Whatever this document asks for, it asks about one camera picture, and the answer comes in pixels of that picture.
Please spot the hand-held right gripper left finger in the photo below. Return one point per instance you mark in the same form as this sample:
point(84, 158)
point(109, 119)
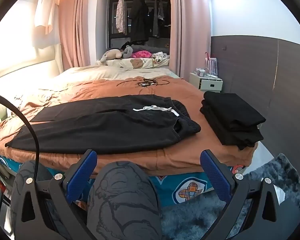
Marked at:
point(81, 175)

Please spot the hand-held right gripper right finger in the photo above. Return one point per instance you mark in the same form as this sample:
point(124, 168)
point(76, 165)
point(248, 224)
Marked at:
point(213, 175)

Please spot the blue printed bed sheet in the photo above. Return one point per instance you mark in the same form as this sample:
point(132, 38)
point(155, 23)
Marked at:
point(190, 192)

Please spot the blue-grey shaggy rug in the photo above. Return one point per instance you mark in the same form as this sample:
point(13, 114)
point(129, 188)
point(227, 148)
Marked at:
point(190, 220)

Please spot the knee in grey patterned trousers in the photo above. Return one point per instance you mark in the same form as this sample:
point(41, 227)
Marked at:
point(122, 205)

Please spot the white nightstand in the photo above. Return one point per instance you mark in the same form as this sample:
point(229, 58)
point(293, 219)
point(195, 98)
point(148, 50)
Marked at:
point(210, 83)

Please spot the brown blanket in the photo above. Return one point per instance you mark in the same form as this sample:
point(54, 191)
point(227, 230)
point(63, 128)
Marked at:
point(165, 90)

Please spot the white power strip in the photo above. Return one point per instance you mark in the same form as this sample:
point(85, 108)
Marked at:
point(213, 77)

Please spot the cream bed cover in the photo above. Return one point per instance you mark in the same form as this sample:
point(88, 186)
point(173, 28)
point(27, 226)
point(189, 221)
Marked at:
point(90, 72)

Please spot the pink striped bag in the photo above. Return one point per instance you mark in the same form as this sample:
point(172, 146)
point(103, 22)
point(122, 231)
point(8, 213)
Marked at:
point(212, 65)

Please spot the beige plush toy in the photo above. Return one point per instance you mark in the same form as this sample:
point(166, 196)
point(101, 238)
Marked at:
point(112, 54)

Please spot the bear print pillow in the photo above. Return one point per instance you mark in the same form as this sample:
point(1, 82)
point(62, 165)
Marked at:
point(137, 63)

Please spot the white printed cloth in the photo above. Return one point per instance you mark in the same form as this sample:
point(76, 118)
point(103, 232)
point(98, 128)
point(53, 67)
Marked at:
point(160, 57)

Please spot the grey plush toy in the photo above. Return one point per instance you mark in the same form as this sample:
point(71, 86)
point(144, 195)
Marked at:
point(128, 52)

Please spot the pink cloth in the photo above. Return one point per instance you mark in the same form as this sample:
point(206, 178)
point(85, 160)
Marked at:
point(141, 54)

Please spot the pink curtain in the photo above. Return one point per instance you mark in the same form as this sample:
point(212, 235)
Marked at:
point(190, 30)
point(75, 30)

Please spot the hanging floral garment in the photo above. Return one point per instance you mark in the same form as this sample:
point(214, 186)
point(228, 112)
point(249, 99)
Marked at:
point(120, 15)

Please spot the hanging grey garment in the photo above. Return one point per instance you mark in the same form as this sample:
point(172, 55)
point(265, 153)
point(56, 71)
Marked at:
point(158, 12)

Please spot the hanging white garment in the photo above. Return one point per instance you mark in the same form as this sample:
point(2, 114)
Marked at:
point(43, 5)

